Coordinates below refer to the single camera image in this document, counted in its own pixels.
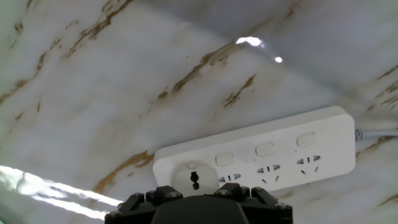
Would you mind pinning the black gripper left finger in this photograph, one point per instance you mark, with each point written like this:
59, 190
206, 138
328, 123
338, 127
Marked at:
136, 210

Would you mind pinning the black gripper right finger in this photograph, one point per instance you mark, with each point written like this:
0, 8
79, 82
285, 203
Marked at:
264, 210

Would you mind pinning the white plug adapter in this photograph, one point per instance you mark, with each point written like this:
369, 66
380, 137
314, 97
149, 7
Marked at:
205, 180

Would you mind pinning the white four-socket power strip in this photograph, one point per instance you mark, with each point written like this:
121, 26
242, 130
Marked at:
332, 149

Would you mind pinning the glossy marble pattern mat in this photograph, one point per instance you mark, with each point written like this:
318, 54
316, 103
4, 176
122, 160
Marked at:
93, 93

